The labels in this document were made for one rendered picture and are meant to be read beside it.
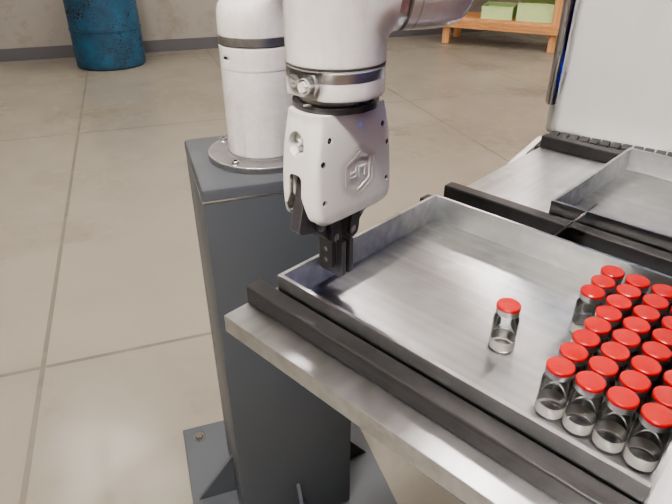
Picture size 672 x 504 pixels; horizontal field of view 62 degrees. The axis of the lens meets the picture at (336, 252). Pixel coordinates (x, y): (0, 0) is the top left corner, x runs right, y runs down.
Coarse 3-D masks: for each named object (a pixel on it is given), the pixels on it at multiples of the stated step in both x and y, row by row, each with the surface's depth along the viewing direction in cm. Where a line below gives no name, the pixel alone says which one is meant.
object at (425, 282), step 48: (384, 240) 65; (432, 240) 67; (480, 240) 67; (528, 240) 63; (288, 288) 54; (336, 288) 58; (384, 288) 58; (432, 288) 58; (480, 288) 58; (528, 288) 58; (576, 288) 58; (384, 336) 46; (432, 336) 51; (480, 336) 51; (528, 336) 51; (480, 384) 46; (528, 384) 46; (528, 432) 39; (624, 480) 35
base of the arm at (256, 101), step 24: (240, 48) 84; (264, 48) 84; (240, 72) 86; (264, 72) 85; (240, 96) 87; (264, 96) 87; (288, 96) 90; (240, 120) 90; (264, 120) 89; (216, 144) 99; (240, 144) 92; (264, 144) 91; (240, 168) 90; (264, 168) 89
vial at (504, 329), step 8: (496, 312) 49; (496, 320) 48; (504, 320) 48; (512, 320) 48; (496, 328) 48; (504, 328) 48; (512, 328) 48; (496, 336) 49; (504, 336) 48; (512, 336) 48; (496, 344) 49; (504, 344) 49; (512, 344) 49; (504, 352) 49
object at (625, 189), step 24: (600, 168) 77; (624, 168) 85; (648, 168) 84; (576, 192) 73; (600, 192) 78; (624, 192) 78; (648, 192) 78; (576, 216) 67; (600, 216) 65; (624, 216) 72; (648, 216) 72; (648, 240) 62
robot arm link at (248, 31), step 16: (224, 0) 83; (240, 0) 81; (256, 0) 81; (272, 0) 81; (224, 16) 83; (240, 16) 81; (256, 16) 81; (272, 16) 82; (224, 32) 84; (240, 32) 82; (256, 32) 82; (272, 32) 83; (256, 48) 83
